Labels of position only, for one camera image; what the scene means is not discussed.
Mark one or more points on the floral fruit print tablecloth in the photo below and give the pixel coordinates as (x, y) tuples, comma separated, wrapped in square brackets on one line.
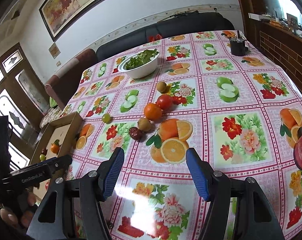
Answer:
[(241, 114)]

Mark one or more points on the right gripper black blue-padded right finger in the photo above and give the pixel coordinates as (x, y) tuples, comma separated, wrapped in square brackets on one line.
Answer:
[(254, 216)]

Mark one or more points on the green cushion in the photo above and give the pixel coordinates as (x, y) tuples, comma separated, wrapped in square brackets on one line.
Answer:
[(52, 102)]

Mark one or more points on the small yellow wall picture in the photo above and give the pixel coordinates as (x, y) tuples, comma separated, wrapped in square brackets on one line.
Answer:
[(54, 50)]

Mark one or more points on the white bowl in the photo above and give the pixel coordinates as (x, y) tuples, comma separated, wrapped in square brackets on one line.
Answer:
[(141, 71)]

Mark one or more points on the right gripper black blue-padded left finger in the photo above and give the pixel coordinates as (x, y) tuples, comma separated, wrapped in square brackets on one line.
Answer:
[(55, 217)]

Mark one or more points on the shallow cardboard tray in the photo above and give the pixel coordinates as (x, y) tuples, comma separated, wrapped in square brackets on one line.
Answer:
[(63, 129)]

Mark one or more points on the dark red grape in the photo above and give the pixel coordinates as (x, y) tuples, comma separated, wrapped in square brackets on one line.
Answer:
[(44, 151)]

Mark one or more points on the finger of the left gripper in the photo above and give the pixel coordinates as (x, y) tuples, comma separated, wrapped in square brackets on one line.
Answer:
[(48, 161)]

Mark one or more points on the black cylindrical cup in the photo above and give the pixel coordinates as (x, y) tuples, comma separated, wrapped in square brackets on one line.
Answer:
[(237, 44)]

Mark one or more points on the green grape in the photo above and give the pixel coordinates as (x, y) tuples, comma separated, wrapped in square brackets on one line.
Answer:
[(106, 118), (42, 157)]

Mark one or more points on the brown kiwi fruit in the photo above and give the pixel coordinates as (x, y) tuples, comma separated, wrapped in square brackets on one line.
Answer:
[(161, 86), (144, 125)]

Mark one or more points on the wooden glass panel door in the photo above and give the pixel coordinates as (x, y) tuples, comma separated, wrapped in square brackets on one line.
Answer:
[(24, 101)]

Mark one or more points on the floral patterned seat cover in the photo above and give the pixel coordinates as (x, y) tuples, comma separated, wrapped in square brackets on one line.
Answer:
[(52, 115)]

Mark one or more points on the maroon armchair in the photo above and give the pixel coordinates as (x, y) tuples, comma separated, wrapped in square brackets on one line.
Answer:
[(65, 81)]

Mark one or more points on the brick patterned counter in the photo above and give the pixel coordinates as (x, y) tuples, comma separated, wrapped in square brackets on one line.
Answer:
[(280, 46)]

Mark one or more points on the dried red jujube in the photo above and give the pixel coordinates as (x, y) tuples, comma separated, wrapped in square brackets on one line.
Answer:
[(135, 133)]

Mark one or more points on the green lettuce leaves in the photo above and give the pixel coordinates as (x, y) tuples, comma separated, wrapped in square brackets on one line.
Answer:
[(140, 59)]

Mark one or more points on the framed horse painting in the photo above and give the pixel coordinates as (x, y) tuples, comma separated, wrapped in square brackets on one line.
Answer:
[(59, 15)]

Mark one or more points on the orange mandarin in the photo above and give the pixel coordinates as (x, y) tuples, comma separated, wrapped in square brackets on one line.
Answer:
[(152, 111)]

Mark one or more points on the red tomato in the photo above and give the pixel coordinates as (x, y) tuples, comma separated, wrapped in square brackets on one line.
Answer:
[(165, 102)]

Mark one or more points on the black leather sofa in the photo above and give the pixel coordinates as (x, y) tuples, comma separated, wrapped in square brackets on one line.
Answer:
[(184, 23)]

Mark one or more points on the mandarin with green leaf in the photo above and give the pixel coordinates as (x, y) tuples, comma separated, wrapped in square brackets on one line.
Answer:
[(55, 146)]

